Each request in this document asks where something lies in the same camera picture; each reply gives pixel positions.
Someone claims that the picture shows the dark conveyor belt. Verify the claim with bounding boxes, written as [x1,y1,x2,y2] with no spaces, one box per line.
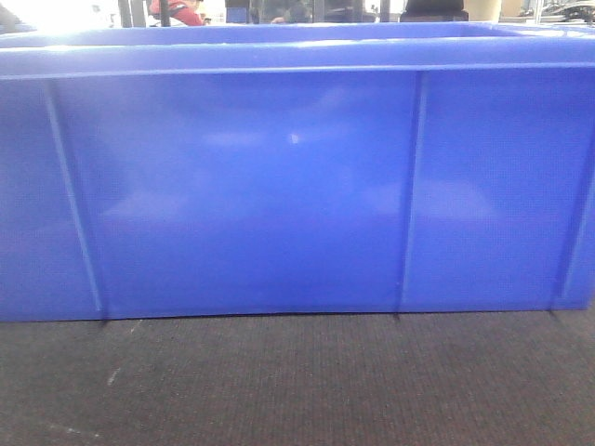
[1,310,594,445]

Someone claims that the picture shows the blue plastic bin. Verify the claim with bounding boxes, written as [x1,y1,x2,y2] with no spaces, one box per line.
[1,22,594,321]

